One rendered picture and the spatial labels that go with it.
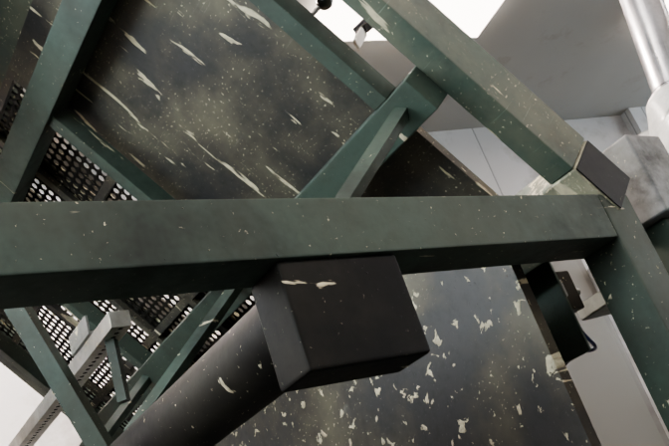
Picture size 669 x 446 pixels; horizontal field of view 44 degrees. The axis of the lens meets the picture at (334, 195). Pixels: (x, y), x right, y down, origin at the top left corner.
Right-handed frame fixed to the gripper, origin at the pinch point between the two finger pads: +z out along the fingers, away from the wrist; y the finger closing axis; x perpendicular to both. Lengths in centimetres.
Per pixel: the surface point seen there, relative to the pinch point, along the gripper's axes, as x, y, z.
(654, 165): -26, -66, 43
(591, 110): -313, 94, -398
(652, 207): -30, -65, 52
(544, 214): -5, -56, 77
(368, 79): 19, -28, 58
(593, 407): -373, 86, -145
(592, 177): -13, -60, 60
